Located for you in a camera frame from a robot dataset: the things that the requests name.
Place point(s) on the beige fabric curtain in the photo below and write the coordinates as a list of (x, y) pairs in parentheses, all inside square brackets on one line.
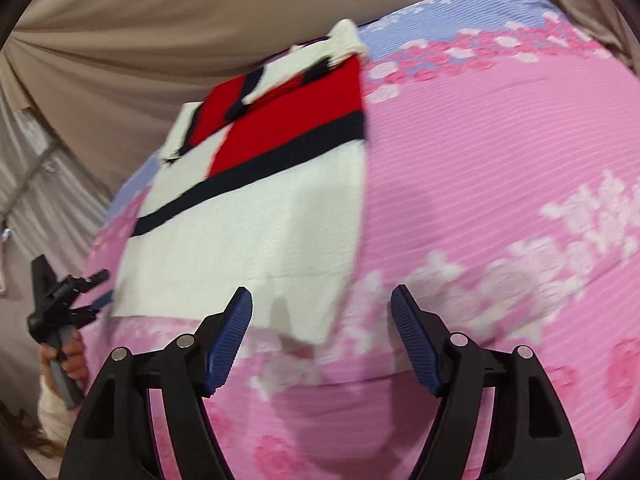
[(125, 60)]

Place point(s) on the person's left forearm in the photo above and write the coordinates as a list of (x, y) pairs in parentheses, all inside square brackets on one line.
[(55, 417)]

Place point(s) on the person's left hand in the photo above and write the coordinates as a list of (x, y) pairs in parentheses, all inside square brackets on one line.
[(70, 362)]

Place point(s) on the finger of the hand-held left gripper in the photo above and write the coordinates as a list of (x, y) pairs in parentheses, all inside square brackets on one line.
[(95, 278), (100, 302)]

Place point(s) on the pink floral bed sheet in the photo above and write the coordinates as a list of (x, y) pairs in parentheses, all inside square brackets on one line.
[(450, 260)]

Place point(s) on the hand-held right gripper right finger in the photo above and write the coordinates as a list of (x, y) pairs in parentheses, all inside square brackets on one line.
[(411, 340)]

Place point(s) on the white red navy knit sweater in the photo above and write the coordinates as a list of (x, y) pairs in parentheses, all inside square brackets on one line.
[(250, 200)]

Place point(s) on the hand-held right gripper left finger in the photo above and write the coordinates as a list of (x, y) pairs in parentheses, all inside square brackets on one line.
[(231, 340)]

